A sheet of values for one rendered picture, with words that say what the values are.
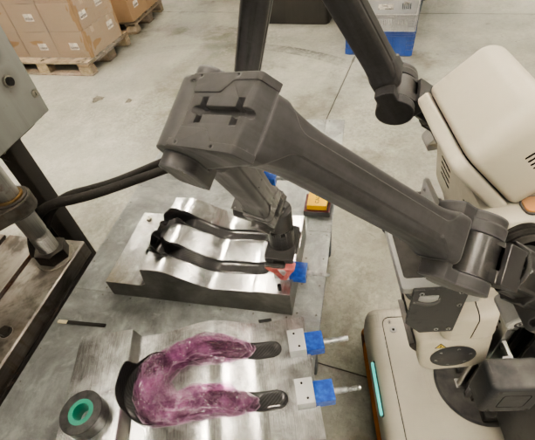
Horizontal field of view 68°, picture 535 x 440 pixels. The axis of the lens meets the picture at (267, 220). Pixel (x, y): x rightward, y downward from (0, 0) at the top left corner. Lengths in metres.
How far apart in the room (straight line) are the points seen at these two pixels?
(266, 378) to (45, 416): 0.51
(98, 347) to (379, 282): 1.43
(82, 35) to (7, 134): 3.29
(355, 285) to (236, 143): 1.75
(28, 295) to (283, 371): 0.80
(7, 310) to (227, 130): 1.11
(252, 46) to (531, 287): 0.61
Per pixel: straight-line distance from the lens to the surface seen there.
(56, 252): 1.35
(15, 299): 1.37
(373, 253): 2.17
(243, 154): 0.32
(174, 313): 1.09
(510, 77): 0.67
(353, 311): 1.96
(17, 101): 1.45
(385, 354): 1.56
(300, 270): 0.96
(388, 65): 0.82
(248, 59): 0.86
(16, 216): 1.24
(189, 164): 0.39
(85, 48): 4.68
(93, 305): 1.20
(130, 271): 1.14
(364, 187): 0.40
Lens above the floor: 1.68
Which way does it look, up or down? 46 degrees down
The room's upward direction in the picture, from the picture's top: 10 degrees counter-clockwise
